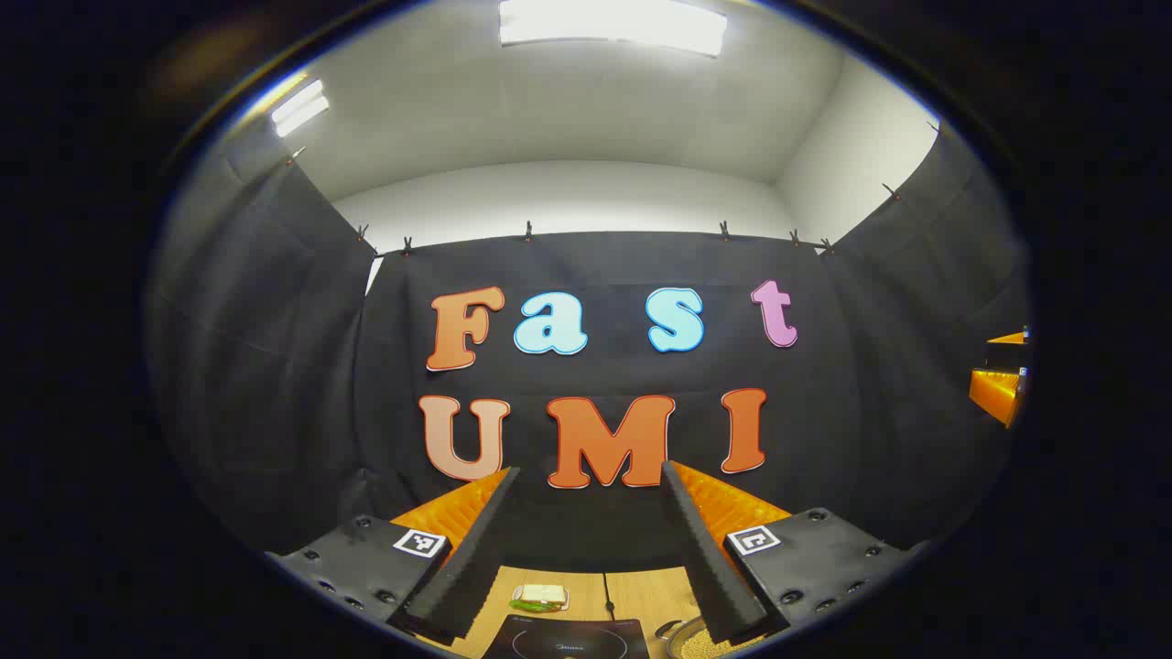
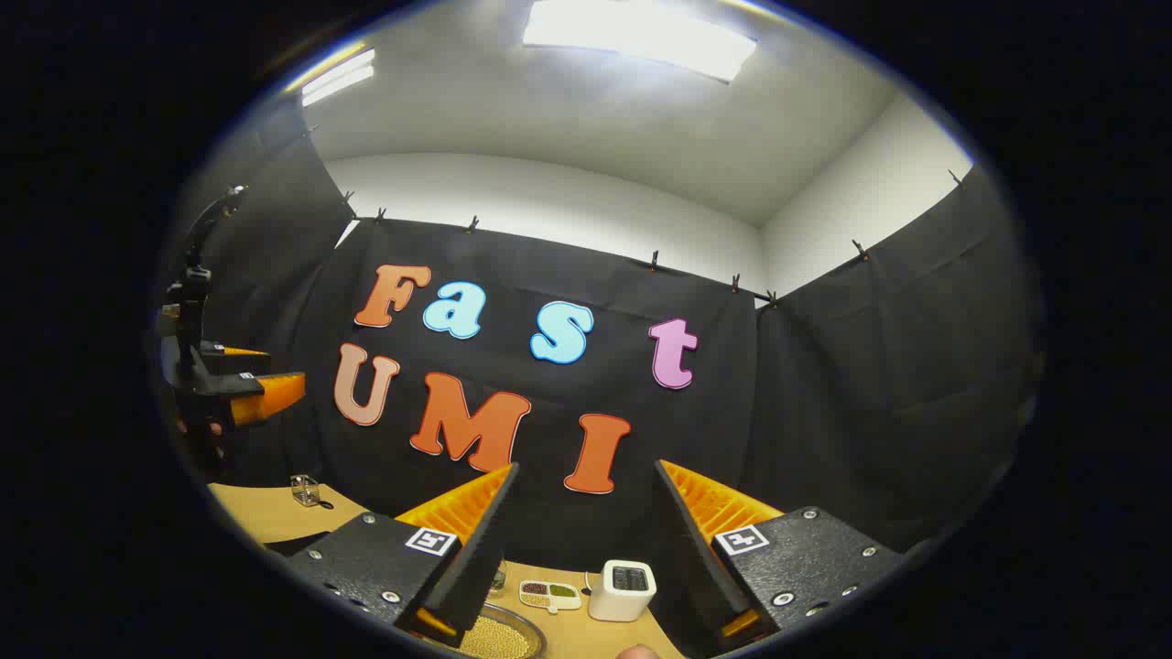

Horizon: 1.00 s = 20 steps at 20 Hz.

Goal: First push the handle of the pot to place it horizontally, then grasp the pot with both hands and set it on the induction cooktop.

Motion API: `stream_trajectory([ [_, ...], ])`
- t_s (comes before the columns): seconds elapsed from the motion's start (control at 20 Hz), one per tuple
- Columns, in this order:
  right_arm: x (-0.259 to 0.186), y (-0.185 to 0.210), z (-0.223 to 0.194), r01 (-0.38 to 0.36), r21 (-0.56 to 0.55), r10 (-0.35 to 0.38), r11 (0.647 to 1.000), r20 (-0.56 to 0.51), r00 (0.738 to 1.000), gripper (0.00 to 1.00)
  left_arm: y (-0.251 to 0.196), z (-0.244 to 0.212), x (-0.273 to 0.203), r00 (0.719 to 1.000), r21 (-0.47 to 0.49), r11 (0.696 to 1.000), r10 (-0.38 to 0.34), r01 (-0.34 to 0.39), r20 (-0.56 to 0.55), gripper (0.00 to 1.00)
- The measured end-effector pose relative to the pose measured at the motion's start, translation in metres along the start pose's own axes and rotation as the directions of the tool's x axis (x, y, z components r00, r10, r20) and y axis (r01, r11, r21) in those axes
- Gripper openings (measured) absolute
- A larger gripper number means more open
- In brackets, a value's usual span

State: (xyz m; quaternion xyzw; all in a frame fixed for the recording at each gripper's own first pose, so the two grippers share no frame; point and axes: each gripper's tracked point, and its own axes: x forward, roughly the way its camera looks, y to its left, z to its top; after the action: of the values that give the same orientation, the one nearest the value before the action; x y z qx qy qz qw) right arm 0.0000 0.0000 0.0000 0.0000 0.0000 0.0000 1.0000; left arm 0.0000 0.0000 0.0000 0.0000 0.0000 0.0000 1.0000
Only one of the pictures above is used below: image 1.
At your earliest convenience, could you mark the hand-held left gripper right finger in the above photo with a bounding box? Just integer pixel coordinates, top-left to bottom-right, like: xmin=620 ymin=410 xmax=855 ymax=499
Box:
xmin=661 ymin=460 xmax=930 ymax=646

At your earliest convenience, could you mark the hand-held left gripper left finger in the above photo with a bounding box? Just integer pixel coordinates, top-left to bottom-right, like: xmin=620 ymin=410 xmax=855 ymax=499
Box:
xmin=266 ymin=467 xmax=521 ymax=646

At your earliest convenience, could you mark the stainless steel pot black handle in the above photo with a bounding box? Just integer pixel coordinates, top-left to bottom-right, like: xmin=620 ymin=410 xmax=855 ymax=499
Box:
xmin=655 ymin=615 xmax=761 ymax=659

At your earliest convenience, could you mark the pile of yellow soybeans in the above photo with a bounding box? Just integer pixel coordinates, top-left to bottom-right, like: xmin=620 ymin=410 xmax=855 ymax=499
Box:
xmin=679 ymin=630 xmax=738 ymax=659

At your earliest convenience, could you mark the black induction cooktop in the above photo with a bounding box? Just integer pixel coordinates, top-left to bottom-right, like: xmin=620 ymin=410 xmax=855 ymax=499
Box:
xmin=485 ymin=616 xmax=649 ymax=659

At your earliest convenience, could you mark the sandwich with lettuce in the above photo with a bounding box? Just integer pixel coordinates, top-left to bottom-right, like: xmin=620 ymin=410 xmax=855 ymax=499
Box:
xmin=511 ymin=584 xmax=569 ymax=611

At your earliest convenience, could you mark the narrow ceiling light panel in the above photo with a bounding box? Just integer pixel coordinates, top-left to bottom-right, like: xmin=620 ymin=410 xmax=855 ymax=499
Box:
xmin=270 ymin=80 xmax=331 ymax=138

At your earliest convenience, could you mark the wide ceiling light panel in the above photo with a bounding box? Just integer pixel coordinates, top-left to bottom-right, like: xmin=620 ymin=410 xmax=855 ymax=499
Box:
xmin=499 ymin=0 xmax=729 ymax=58

